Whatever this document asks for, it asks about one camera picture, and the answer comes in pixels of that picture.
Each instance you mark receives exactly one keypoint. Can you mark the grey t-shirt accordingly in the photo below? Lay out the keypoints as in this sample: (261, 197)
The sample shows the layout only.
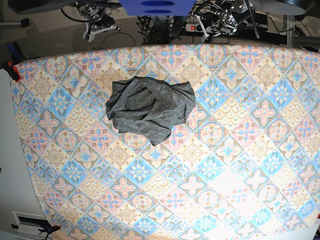
(149, 107)

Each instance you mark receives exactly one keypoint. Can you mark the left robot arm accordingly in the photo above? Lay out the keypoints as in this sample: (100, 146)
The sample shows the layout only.
(217, 18)

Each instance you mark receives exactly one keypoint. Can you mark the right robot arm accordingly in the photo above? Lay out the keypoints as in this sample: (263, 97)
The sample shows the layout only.
(96, 15)

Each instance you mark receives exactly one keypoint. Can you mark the white power strip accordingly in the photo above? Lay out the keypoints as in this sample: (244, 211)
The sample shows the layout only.
(193, 28)

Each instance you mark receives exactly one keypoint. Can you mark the patterned tablecloth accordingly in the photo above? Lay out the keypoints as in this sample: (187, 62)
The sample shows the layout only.
(244, 165)

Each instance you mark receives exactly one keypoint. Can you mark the blue black clamp bottom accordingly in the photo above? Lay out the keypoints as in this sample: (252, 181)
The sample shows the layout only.
(47, 228)

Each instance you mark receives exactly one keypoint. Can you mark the red black clamp left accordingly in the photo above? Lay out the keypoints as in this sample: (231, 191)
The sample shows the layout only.
(12, 70)

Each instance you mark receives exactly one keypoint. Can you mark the white floor vent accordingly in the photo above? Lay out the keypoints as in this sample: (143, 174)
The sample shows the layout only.
(22, 218)

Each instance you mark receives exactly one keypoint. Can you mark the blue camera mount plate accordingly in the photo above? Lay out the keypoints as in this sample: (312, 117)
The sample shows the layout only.
(157, 7)

